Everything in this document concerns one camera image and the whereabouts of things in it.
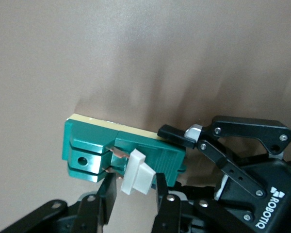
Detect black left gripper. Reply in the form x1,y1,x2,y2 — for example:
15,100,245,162
157,116,291,233

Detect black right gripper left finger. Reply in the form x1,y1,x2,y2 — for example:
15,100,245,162
0,172,118,233

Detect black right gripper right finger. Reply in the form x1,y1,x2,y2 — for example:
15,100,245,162
152,172,257,233

